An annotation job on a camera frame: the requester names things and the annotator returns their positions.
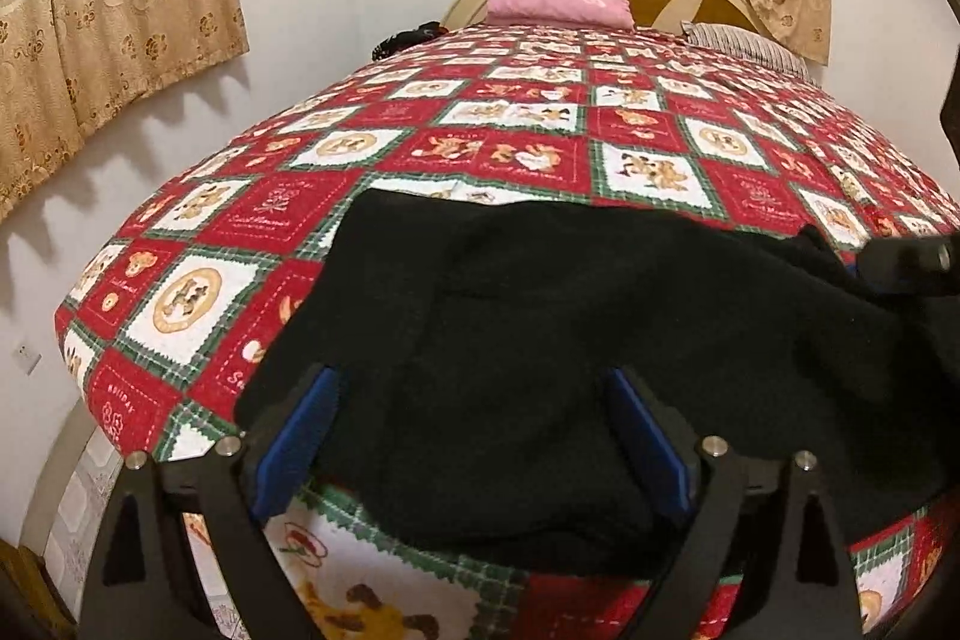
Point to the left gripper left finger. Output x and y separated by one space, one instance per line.
142 580

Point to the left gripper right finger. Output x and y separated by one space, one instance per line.
772 519

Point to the black object at bedside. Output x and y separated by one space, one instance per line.
404 40

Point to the pink folded blanket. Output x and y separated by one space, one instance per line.
610 14

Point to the white wall socket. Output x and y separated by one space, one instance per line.
25 357

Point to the striped pillow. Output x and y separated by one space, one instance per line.
740 43

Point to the red patchwork teddy bedspread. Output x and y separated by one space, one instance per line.
172 316

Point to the beige curtain side window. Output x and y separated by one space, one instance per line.
71 66

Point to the black pants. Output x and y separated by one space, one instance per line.
478 348

